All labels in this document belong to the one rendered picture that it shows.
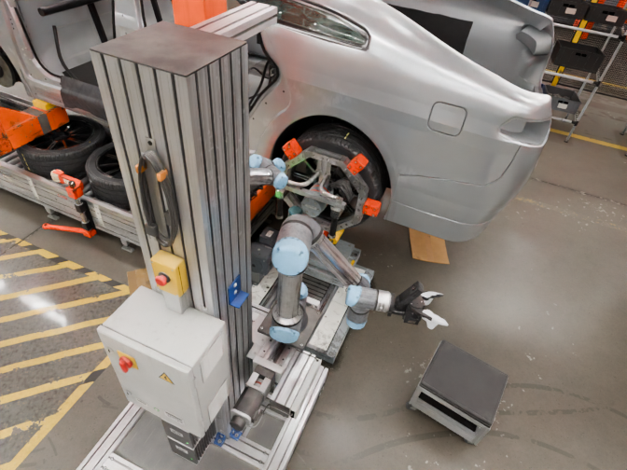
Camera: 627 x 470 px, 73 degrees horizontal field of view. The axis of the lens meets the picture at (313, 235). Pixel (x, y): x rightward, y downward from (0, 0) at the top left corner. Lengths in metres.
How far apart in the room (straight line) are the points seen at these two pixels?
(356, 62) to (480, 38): 1.81
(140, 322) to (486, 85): 1.76
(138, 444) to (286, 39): 2.13
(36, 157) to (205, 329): 2.68
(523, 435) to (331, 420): 1.12
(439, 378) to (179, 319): 1.53
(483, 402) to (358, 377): 0.74
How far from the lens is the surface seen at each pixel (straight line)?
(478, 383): 2.58
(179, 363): 1.37
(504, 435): 2.91
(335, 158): 2.41
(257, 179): 1.87
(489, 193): 2.42
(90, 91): 3.55
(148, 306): 1.51
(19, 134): 3.92
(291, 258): 1.35
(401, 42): 2.24
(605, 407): 3.36
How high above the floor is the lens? 2.39
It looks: 42 degrees down
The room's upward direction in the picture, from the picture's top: 7 degrees clockwise
